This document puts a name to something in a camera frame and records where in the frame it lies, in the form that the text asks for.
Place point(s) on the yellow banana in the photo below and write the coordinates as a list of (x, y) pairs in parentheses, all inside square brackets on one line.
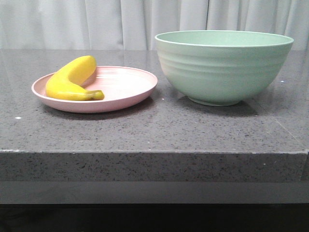
[(66, 83)]

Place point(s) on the pink plate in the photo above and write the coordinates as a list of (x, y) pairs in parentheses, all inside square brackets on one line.
[(122, 86)]

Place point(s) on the green bowl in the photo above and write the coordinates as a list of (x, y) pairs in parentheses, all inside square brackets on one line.
[(221, 67)]

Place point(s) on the white curtain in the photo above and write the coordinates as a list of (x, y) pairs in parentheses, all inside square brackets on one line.
[(133, 24)]

